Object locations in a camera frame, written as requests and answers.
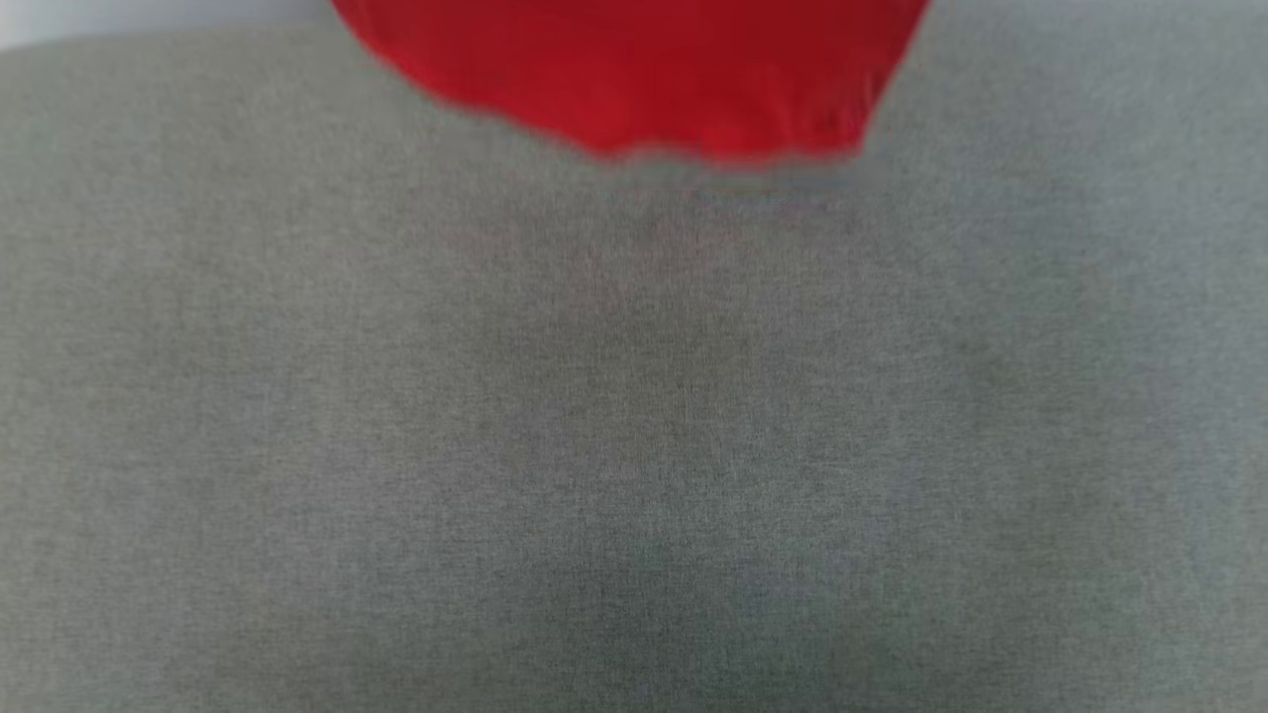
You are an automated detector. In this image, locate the red jersey with white trim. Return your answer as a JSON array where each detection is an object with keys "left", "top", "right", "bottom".
[{"left": 327, "top": 0, "right": 932, "bottom": 165}]

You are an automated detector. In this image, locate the grey fabric sofa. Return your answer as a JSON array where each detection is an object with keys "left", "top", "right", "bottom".
[{"left": 0, "top": 0, "right": 1268, "bottom": 713}]

